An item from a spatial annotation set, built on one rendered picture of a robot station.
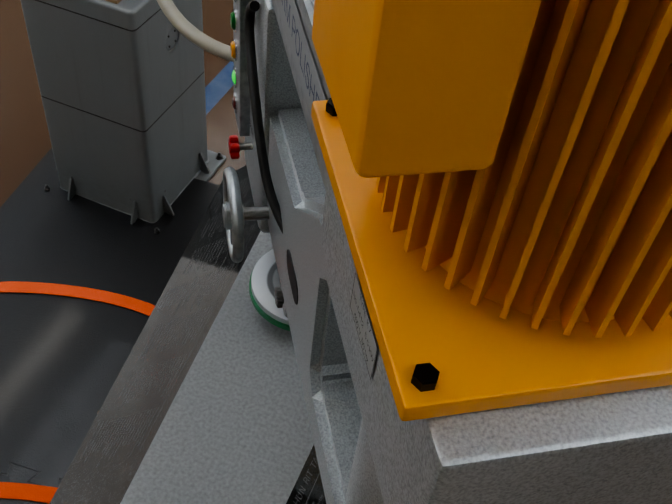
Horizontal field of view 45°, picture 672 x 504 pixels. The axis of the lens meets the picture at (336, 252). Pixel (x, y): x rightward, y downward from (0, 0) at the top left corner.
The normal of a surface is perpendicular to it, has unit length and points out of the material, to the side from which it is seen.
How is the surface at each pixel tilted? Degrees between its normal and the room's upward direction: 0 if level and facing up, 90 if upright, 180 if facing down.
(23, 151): 0
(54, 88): 90
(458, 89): 90
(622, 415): 0
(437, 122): 90
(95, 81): 90
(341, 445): 0
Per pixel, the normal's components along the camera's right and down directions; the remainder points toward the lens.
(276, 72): 0.20, 0.73
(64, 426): 0.09, -0.68
